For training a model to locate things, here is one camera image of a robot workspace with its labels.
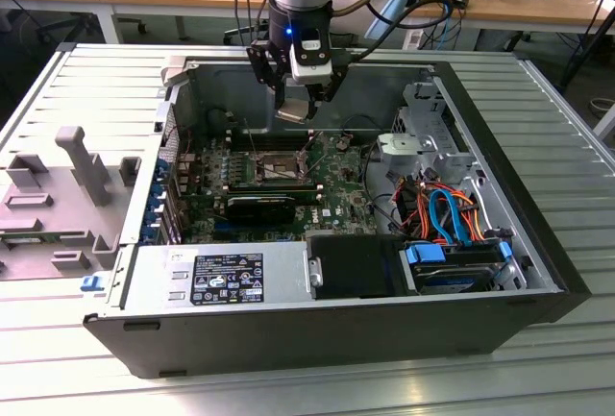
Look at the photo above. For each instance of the hard disk drive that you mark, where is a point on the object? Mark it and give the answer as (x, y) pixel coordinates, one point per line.
(447, 284)

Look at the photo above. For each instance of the white power strip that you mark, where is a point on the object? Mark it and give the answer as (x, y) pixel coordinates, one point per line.
(413, 39)

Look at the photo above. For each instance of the grey parts rack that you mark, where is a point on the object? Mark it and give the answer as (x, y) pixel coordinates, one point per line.
(57, 204)

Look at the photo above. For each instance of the small blue plastic clip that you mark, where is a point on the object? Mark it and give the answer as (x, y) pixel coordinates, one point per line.
(91, 284)

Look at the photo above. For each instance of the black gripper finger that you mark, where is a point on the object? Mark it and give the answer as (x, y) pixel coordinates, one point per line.
(262, 67)
(336, 84)

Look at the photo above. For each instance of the black graphics card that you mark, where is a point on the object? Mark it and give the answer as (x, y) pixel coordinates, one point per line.
(259, 212)

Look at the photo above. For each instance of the blue disk carrier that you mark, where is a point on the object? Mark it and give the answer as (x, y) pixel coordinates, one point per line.
(423, 255)

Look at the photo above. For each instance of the green motherboard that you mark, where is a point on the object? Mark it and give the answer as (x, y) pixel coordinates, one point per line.
(336, 195)

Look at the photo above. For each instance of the silver metal disk cage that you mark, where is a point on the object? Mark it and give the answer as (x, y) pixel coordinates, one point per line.
(408, 144)

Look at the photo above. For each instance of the CPU socket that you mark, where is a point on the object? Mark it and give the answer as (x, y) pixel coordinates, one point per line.
(276, 168)

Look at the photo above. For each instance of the silver power supply unit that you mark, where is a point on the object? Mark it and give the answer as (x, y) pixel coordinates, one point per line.
(149, 262)

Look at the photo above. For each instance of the small black adapter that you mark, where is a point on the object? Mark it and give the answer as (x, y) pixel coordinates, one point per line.
(459, 1)

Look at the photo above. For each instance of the black and grey PC case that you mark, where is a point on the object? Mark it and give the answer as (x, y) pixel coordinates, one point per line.
(288, 339)

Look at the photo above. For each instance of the blue card retention clip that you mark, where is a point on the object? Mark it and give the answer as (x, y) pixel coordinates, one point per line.
(156, 197)
(149, 234)
(152, 217)
(162, 167)

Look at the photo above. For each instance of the silver CPU chip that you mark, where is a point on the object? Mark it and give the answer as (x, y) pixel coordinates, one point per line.
(293, 111)

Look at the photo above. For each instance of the white furniture piece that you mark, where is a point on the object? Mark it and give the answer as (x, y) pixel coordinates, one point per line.
(606, 123)

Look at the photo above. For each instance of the black RAM slot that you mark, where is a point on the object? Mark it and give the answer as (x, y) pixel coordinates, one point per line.
(274, 185)
(264, 138)
(274, 192)
(264, 134)
(274, 195)
(264, 142)
(264, 147)
(274, 188)

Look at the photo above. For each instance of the black stand pole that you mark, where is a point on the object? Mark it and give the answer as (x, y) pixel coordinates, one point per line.
(584, 51)

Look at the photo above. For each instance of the round coin cell battery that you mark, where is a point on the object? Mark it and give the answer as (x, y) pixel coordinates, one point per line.
(343, 141)

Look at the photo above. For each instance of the green RAM stick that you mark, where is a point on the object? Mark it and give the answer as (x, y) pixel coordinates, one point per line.
(21, 240)

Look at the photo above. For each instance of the blue expansion slot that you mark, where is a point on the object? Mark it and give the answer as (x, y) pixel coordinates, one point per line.
(240, 227)

